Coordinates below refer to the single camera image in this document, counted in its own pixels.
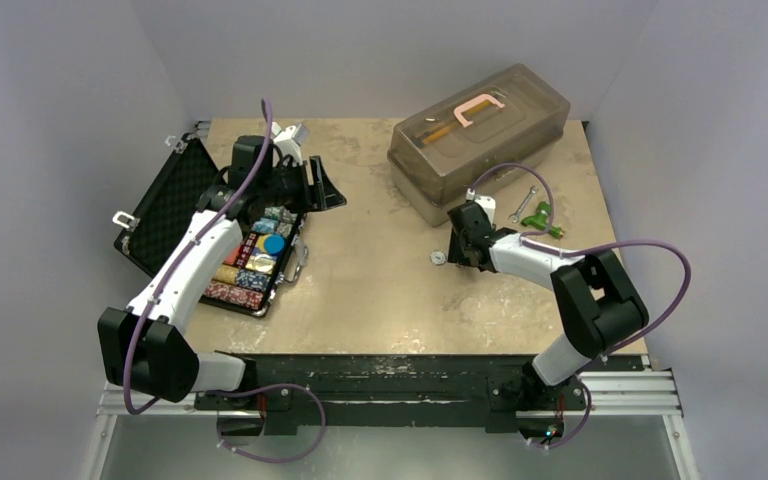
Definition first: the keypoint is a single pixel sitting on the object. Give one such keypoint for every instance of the silver case handle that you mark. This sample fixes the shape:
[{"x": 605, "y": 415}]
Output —
[{"x": 295, "y": 261}]

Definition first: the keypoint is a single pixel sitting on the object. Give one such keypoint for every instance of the red white chip row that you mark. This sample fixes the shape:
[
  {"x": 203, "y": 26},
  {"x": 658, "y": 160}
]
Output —
[{"x": 234, "y": 295}]

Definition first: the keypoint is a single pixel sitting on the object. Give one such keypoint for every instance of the red playing card deck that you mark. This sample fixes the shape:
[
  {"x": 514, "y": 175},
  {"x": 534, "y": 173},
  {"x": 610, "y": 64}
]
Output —
[{"x": 235, "y": 256}]

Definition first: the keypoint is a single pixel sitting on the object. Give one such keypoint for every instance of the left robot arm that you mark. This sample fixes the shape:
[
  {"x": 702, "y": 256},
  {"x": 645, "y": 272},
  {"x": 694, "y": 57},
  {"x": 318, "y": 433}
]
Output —
[{"x": 143, "y": 345}]

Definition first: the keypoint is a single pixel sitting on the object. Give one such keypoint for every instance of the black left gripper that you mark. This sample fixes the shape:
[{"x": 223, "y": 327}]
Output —
[{"x": 322, "y": 194}]

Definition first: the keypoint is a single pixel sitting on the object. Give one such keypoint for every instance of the pink tool box handle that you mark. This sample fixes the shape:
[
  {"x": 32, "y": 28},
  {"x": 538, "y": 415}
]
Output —
[{"x": 465, "y": 112}]

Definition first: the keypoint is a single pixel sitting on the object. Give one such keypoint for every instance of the yellow big blind button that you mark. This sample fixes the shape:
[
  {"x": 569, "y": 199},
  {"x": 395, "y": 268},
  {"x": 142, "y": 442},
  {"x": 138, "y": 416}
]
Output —
[{"x": 261, "y": 243}]

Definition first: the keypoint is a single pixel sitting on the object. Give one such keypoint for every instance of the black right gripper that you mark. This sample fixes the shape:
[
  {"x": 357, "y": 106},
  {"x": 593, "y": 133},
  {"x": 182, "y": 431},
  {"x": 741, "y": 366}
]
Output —
[{"x": 460, "y": 241}]

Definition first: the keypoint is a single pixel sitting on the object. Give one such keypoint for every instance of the hammer inside tool box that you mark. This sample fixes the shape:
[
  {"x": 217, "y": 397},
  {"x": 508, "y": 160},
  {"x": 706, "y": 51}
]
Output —
[{"x": 435, "y": 133}]

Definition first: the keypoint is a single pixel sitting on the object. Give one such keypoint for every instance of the clear dealer button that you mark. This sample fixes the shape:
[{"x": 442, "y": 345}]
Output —
[{"x": 262, "y": 263}]

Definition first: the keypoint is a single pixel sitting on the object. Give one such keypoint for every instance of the light blue chip row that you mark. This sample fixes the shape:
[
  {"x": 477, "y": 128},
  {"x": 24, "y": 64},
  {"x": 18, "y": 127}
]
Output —
[{"x": 268, "y": 226}]

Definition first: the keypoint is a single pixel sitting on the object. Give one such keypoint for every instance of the black poker set case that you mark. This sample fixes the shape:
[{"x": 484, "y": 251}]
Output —
[{"x": 159, "y": 221}]

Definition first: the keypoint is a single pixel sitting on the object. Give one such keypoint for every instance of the green grey chip row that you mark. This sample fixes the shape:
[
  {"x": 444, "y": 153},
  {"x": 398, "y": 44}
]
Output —
[{"x": 280, "y": 214}]

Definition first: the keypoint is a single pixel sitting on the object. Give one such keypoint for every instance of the translucent brown tool box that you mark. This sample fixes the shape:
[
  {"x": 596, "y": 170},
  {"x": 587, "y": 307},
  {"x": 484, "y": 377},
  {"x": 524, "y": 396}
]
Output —
[{"x": 435, "y": 178}]

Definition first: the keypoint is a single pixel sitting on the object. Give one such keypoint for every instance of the red dice row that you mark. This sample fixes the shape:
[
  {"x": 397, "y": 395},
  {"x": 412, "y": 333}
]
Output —
[{"x": 248, "y": 245}]

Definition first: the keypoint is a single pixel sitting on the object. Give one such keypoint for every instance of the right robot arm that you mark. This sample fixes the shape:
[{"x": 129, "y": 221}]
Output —
[{"x": 596, "y": 299}]

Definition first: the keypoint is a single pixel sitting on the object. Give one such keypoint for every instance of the silver open-end wrench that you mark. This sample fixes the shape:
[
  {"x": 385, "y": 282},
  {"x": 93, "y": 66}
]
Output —
[{"x": 516, "y": 216}]

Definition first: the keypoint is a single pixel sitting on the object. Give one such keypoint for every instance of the green plastic faucet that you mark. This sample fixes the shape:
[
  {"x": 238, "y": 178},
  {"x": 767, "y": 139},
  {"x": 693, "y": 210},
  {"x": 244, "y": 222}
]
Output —
[{"x": 541, "y": 220}]

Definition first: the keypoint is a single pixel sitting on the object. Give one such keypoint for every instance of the yellow blue chip row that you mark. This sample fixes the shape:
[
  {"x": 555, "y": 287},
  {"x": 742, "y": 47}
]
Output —
[{"x": 242, "y": 278}]

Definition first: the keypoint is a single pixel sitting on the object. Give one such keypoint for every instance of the blue round button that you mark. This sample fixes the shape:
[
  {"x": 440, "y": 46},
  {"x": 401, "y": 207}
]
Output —
[{"x": 275, "y": 244}]

